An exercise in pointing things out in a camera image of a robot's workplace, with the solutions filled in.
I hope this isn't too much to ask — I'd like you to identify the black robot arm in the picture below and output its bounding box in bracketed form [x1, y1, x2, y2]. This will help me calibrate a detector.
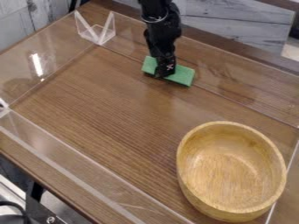
[138, 0, 183, 78]

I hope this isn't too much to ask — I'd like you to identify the brown wooden bowl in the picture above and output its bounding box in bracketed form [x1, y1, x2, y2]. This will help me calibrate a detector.
[177, 121, 286, 222]

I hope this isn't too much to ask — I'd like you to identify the green rectangular block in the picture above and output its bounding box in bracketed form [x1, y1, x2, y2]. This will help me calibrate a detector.
[142, 56, 195, 87]

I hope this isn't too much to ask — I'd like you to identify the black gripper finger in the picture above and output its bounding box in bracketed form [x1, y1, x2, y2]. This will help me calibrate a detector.
[154, 54, 177, 78]
[145, 29, 163, 58]

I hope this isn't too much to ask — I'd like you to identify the black cable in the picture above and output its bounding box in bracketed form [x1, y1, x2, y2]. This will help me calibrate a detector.
[0, 200, 34, 224]

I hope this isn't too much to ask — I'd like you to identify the clear acrylic corner bracket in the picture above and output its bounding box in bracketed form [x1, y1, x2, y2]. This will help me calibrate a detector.
[74, 11, 116, 46]

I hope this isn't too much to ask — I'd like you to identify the black metal table leg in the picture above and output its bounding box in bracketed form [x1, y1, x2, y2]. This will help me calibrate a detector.
[26, 182, 44, 215]

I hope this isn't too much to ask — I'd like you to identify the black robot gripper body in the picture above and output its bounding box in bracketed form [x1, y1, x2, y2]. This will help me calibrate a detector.
[142, 10, 183, 56]

